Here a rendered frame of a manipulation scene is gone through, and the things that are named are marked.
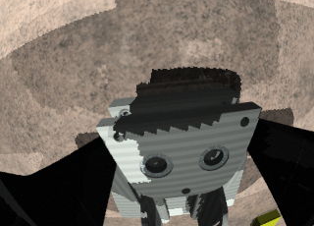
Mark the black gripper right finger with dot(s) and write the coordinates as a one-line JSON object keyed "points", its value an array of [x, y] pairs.
{"points": [[285, 158]]}

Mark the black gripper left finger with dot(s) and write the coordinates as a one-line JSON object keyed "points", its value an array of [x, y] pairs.
{"points": [[71, 192]]}

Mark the yellow rectangular block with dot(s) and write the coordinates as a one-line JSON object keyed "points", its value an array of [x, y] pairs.
{"points": [[268, 219]]}

